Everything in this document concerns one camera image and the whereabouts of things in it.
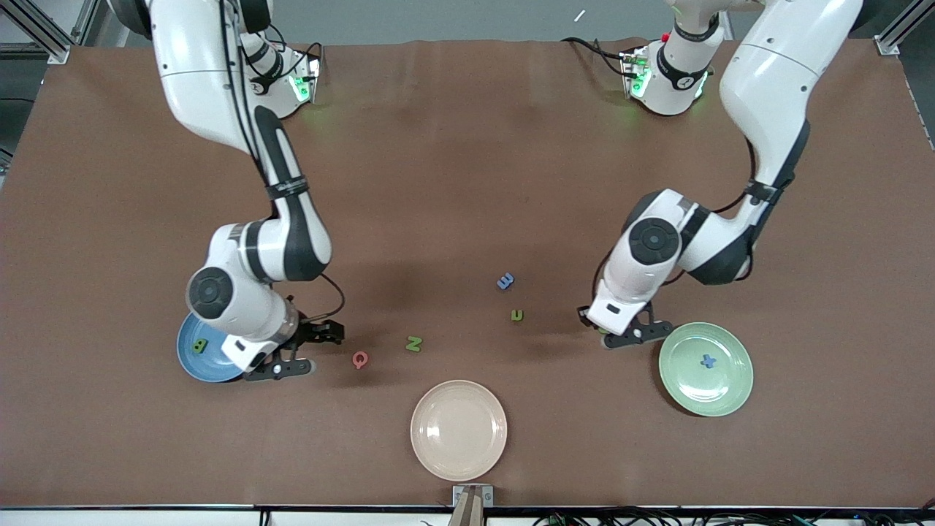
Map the beige plate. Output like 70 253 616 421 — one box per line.
410 380 508 482

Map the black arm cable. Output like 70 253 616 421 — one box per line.
219 0 346 322
590 135 760 311

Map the black left base cable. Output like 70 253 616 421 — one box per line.
561 37 630 77

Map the black base cable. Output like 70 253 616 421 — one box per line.
561 37 630 77
267 26 326 88

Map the brown table cover sheet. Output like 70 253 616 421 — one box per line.
0 38 935 508

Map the aluminium frame post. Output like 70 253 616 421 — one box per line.
874 0 935 58
0 0 100 65

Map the green plate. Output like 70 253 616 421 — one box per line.
658 322 755 418

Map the black right base cable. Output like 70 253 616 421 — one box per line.
267 26 326 88

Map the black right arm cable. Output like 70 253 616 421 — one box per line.
219 0 346 322

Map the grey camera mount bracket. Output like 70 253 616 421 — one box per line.
450 484 495 526

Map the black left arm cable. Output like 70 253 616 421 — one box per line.
590 135 760 311

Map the blue plate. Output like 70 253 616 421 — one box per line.
176 313 249 384

